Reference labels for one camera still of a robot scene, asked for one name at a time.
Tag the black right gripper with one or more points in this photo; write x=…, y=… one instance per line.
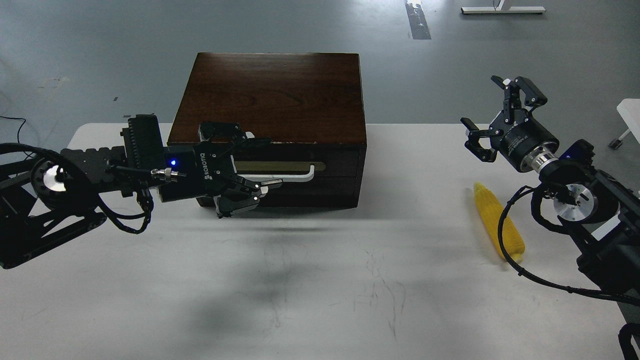
x=514, y=140

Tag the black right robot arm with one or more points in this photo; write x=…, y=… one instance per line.
x=573, y=198

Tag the white furniture at right edge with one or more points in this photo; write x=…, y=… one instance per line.
x=629, y=111

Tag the wooden drawer with white handle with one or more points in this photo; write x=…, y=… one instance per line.
x=337, y=179

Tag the dark wooden drawer cabinet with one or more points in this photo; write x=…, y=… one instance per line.
x=306, y=98

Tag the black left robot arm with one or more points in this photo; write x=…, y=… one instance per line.
x=55, y=197

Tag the yellow corn cob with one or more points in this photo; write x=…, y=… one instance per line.
x=490, y=210

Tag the grey floor tape strip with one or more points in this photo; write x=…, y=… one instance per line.
x=418, y=26

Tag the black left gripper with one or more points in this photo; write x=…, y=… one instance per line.
x=208, y=171

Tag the white table leg base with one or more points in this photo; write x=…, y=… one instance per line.
x=503, y=7

